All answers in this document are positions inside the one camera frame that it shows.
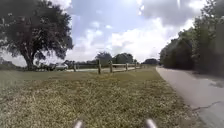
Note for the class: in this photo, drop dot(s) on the distant trees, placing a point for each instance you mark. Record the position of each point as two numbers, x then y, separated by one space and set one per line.
115 58

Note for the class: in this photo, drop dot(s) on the dry grass field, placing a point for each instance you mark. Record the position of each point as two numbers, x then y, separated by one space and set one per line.
86 96

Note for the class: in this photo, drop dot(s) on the pale car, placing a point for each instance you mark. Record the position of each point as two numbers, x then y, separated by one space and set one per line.
61 66

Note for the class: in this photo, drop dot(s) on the robot's own part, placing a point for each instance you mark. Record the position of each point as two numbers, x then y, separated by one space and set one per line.
150 123
78 124

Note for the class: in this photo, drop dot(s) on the row of roadside trees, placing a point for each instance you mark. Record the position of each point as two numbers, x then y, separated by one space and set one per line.
196 46

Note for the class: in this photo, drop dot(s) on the large dark tree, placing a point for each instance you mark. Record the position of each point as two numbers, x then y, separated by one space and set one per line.
31 30

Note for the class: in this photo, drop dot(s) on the grey asphalt path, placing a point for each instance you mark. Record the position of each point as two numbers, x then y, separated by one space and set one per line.
196 90

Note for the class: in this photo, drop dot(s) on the wooden rail fence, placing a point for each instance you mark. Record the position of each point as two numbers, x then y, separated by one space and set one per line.
110 66

